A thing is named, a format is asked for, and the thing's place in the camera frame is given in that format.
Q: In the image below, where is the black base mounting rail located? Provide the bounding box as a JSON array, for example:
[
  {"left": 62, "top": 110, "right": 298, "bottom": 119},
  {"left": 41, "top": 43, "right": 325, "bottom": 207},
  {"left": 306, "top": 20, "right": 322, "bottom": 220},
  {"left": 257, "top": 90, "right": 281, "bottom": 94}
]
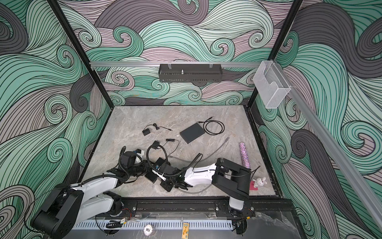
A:
[{"left": 121, "top": 196, "right": 294, "bottom": 218}]

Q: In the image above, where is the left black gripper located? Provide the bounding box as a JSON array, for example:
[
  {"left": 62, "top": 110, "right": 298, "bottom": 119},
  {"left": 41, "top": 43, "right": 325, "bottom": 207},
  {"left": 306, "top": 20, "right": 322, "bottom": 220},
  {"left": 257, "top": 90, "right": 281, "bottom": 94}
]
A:
[{"left": 128, "top": 159, "right": 157, "bottom": 178}]

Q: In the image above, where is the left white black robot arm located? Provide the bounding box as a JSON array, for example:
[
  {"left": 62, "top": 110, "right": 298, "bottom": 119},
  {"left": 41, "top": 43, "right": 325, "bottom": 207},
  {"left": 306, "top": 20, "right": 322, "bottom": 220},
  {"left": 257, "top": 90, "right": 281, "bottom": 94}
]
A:
[{"left": 30, "top": 147, "right": 148, "bottom": 239}]

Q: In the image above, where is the round white sticker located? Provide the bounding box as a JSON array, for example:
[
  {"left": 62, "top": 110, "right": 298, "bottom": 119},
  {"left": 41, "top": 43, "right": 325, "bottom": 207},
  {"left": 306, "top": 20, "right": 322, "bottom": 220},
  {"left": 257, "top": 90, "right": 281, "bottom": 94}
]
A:
[{"left": 143, "top": 224, "right": 154, "bottom": 236}]

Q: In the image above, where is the black network switch box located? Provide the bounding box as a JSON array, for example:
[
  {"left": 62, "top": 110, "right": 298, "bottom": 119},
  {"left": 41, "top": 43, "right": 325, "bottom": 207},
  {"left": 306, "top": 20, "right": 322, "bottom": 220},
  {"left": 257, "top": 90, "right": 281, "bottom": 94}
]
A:
[{"left": 145, "top": 157, "right": 167, "bottom": 183}]

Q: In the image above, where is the coiled black cable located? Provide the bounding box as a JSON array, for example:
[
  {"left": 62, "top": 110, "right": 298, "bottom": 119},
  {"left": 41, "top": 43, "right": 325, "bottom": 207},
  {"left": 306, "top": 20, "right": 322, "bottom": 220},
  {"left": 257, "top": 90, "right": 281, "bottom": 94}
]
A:
[{"left": 198, "top": 116, "right": 226, "bottom": 136}]

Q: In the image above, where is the white slotted cable duct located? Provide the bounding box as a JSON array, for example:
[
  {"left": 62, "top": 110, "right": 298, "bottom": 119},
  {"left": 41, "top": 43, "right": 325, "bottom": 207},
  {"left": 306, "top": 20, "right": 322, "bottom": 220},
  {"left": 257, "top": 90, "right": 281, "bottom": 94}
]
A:
[{"left": 73, "top": 219, "right": 233, "bottom": 231}]

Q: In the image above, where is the black perforated wall tray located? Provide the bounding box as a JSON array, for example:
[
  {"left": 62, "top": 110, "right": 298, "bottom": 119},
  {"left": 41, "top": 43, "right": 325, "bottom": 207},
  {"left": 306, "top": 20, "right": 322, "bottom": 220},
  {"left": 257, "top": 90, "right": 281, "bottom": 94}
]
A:
[{"left": 158, "top": 64, "right": 223, "bottom": 84}]

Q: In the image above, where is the yellow label tag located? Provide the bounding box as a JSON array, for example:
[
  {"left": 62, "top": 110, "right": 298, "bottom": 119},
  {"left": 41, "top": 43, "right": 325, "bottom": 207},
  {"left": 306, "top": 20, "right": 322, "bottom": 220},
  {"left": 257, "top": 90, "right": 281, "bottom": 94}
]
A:
[{"left": 182, "top": 222, "right": 190, "bottom": 239}]

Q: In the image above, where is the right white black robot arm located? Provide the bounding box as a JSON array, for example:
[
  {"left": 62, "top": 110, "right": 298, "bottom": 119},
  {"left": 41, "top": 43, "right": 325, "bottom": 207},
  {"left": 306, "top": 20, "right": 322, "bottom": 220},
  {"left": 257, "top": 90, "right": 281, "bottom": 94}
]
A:
[{"left": 146, "top": 144, "right": 256, "bottom": 218}]

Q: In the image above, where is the glitter purple microphone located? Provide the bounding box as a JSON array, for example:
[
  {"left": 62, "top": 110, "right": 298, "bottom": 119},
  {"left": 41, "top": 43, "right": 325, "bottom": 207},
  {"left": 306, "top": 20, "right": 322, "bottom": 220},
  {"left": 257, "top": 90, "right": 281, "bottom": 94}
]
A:
[{"left": 239, "top": 142, "right": 251, "bottom": 169}]

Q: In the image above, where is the pink toy with bunny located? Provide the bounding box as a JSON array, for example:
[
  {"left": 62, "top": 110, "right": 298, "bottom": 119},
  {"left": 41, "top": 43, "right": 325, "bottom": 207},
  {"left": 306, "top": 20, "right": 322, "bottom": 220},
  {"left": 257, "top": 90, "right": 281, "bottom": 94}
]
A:
[{"left": 250, "top": 177, "right": 267, "bottom": 191}]

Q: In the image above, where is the dark grey box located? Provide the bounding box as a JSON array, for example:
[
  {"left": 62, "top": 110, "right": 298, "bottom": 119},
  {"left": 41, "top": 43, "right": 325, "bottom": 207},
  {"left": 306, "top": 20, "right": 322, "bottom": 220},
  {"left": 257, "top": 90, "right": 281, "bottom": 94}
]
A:
[{"left": 180, "top": 123, "right": 206, "bottom": 144}]

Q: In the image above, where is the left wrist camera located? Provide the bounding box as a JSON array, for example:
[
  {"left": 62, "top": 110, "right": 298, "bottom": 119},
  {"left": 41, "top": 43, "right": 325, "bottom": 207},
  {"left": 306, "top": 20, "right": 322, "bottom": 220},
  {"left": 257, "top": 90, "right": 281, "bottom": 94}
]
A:
[{"left": 134, "top": 149, "right": 145, "bottom": 164}]

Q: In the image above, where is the clear acrylic wall holder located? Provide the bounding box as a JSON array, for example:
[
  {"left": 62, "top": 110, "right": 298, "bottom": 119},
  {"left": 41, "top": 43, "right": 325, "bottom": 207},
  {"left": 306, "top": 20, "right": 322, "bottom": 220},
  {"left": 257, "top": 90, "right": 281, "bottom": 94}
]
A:
[{"left": 253, "top": 60, "right": 290, "bottom": 109}]

